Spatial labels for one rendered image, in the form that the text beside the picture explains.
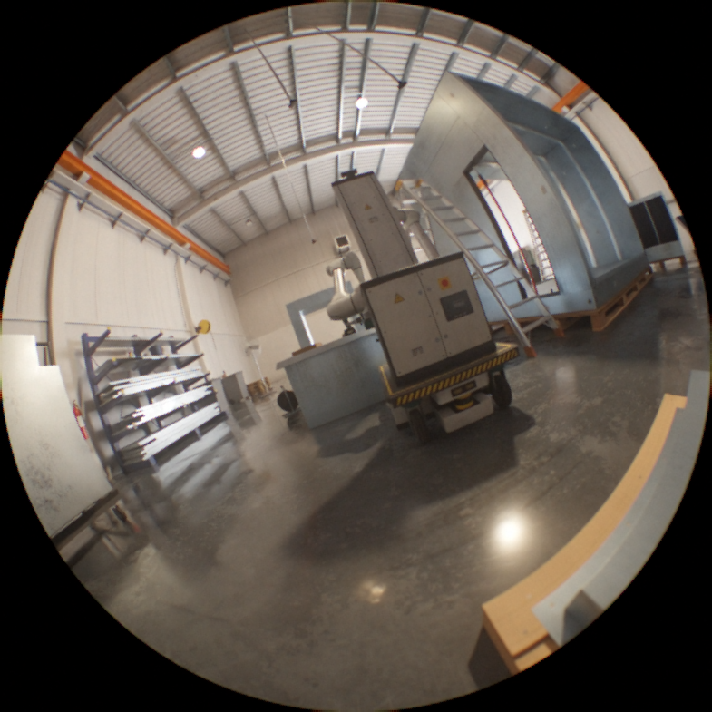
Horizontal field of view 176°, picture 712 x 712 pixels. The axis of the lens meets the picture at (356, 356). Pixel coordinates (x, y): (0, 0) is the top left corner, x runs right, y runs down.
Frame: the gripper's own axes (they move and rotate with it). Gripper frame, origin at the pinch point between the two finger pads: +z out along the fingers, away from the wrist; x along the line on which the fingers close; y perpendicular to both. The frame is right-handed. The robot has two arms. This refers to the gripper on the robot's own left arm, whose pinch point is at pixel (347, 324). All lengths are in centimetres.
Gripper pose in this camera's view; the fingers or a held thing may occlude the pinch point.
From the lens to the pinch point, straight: 219.3
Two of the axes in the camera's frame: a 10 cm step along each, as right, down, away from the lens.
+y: 3.5, 9.3, 0.8
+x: -0.8, -0.5, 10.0
